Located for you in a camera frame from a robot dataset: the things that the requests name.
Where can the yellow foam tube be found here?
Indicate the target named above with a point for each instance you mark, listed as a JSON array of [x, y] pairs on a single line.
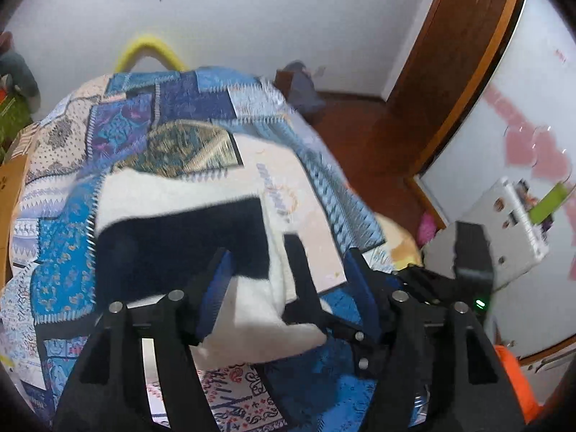
[[144, 49]]

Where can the orange garment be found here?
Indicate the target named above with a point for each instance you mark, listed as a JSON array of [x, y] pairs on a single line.
[[517, 382]]

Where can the cream navy striped sweater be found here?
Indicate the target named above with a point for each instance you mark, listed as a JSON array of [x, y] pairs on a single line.
[[180, 243]]

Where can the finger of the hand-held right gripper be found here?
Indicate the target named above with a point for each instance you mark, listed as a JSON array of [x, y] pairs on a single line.
[[306, 279]]

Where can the yellow cloth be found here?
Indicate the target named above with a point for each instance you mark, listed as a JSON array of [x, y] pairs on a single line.
[[400, 243]]

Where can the blue patchwork blanket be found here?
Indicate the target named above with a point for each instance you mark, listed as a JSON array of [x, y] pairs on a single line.
[[117, 130]]

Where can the pink object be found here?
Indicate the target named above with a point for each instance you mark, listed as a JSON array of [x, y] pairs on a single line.
[[425, 228]]

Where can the pink wall stickers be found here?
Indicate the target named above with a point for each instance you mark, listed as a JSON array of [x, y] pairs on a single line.
[[526, 144]]

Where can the brown wooden door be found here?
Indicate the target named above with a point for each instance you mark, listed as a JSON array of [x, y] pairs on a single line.
[[450, 31]]

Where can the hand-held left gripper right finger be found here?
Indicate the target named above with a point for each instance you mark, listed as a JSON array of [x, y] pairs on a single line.
[[365, 297]]

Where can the white picture box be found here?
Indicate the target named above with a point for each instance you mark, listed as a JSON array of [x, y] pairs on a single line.
[[508, 216]]

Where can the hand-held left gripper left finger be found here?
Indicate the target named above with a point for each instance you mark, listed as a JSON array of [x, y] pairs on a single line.
[[216, 297]]

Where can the grey bag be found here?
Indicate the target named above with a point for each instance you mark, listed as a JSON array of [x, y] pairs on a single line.
[[306, 90]]

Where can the green paper tag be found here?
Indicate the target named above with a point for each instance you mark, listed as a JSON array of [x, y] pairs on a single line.
[[546, 202]]

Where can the printed bedsheet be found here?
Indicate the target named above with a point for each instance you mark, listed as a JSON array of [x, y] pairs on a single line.
[[234, 396]]

